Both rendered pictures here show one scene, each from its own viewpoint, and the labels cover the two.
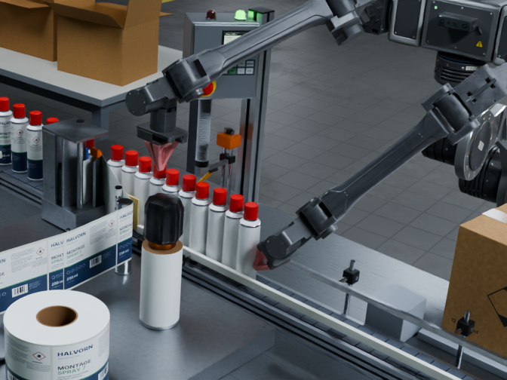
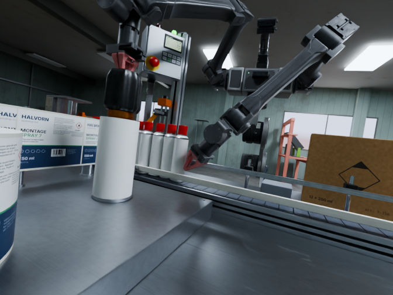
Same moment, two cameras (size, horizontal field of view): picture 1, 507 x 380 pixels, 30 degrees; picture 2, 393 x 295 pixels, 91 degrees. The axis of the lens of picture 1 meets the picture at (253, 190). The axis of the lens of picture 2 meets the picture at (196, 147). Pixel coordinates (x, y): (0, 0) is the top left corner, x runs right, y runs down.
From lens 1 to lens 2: 1.63 m
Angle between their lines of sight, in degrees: 25
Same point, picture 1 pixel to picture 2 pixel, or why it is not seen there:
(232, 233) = (169, 147)
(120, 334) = (64, 206)
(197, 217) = (144, 141)
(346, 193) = (259, 96)
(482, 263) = (332, 153)
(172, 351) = (124, 218)
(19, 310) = not seen: outside the picture
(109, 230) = (75, 130)
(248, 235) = (181, 144)
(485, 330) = (338, 199)
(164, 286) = (119, 154)
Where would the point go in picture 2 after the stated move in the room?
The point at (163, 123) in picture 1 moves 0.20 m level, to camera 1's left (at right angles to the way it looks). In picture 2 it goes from (128, 37) to (47, 18)
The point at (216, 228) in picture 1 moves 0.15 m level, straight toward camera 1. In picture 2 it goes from (157, 146) to (161, 150)
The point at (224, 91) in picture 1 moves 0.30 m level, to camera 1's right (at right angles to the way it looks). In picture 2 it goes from (164, 71) to (230, 84)
